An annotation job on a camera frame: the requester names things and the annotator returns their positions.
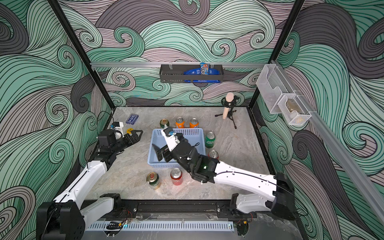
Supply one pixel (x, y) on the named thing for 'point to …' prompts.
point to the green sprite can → (210, 139)
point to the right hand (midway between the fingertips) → (165, 137)
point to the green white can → (164, 123)
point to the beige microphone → (229, 97)
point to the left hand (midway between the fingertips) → (136, 132)
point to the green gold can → (153, 180)
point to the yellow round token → (128, 131)
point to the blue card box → (132, 119)
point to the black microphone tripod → (229, 105)
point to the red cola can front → (176, 175)
